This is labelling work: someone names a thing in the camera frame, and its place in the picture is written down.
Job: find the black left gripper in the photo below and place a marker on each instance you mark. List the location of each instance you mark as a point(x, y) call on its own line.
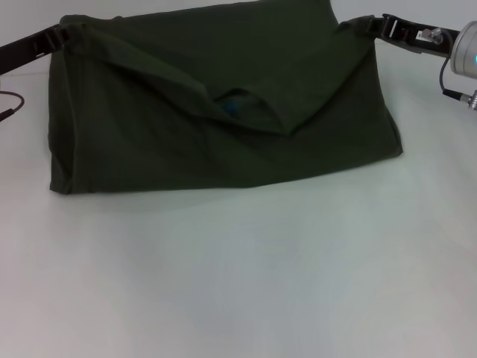
point(16, 50)

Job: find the dark green FREE T-shirt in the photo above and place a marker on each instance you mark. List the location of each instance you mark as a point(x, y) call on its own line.
point(223, 112)

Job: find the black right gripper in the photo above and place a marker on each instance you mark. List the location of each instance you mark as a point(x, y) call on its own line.
point(425, 35)

